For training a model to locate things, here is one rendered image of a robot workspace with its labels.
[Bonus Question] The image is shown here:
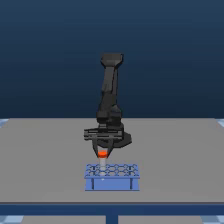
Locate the clear tube with orange cap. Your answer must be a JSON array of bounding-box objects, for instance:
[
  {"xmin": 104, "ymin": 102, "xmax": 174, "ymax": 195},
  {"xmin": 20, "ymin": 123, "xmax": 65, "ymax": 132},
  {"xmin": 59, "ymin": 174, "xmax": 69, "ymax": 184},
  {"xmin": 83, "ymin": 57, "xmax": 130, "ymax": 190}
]
[{"xmin": 97, "ymin": 149, "xmax": 109, "ymax": 177}]

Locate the blue tube rack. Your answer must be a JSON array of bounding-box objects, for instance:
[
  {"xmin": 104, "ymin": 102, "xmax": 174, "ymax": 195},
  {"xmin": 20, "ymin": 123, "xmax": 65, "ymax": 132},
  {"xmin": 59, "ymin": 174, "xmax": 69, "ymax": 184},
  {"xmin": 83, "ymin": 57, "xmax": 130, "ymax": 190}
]
[{"xmin": 84, "ymin": 162, "xmax": 140, "ymax": 192}]

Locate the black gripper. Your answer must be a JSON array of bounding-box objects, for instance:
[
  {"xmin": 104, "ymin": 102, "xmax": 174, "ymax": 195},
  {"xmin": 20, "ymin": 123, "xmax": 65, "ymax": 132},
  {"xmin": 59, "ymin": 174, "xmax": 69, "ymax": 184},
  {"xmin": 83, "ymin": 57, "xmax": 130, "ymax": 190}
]
[{"xmin": 83, "ymin": 127, "xmax": 125, "ymax": 158}]

